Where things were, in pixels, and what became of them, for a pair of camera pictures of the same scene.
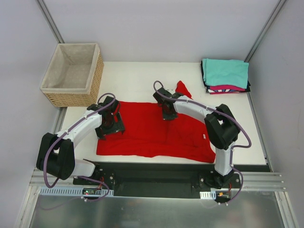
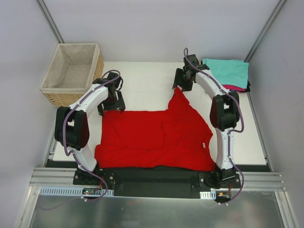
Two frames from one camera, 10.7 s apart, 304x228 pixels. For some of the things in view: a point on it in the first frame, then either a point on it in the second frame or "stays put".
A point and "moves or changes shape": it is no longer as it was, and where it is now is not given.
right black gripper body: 169,116 → 181,79
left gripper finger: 100,133 → 100,109
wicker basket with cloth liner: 74,75 stays put
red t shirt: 147,131 moves or changes shape
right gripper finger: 169,115 → 178,77
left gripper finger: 119,126 → 120,103
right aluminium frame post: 266,28 stays put
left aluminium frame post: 57,35 stays put
